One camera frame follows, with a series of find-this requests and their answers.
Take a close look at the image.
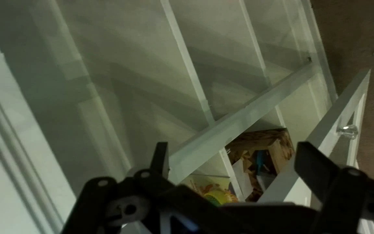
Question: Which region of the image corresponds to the yellow plastic cup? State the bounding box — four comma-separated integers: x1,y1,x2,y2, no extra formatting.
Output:
192,174,240,206

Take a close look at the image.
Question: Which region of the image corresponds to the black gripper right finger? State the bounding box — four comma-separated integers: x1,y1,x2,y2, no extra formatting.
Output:
295,140,374,234

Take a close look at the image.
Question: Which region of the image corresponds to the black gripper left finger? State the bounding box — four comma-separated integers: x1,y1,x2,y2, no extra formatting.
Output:
61,140,184,234

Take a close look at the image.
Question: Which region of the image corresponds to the white glass cabinet door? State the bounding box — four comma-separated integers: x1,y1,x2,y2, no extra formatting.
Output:
166,57,374,205

